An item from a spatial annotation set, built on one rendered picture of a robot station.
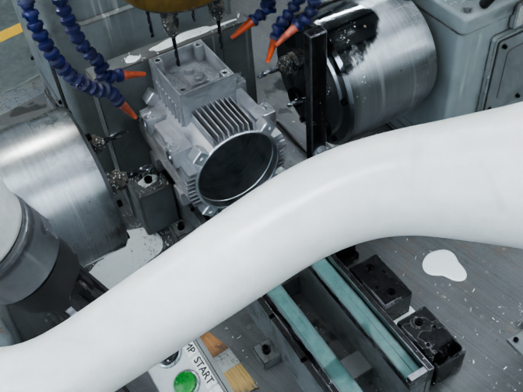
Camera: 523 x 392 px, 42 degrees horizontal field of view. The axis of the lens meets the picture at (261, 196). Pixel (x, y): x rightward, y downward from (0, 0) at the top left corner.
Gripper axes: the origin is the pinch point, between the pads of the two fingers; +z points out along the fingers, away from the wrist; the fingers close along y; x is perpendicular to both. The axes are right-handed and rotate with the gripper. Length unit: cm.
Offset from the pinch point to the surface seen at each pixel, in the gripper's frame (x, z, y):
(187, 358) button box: -1.7, 7.9, -2.2
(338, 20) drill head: -51, 17, 36
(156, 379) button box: 2.8, 7.9, -1.7
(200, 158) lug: -18.4, 13.7, 28.0
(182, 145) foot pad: -17.4, 13.5, 32.4
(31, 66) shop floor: 17, 115, 234
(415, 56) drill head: -58, 26, 27
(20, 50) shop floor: 17, 115, 249
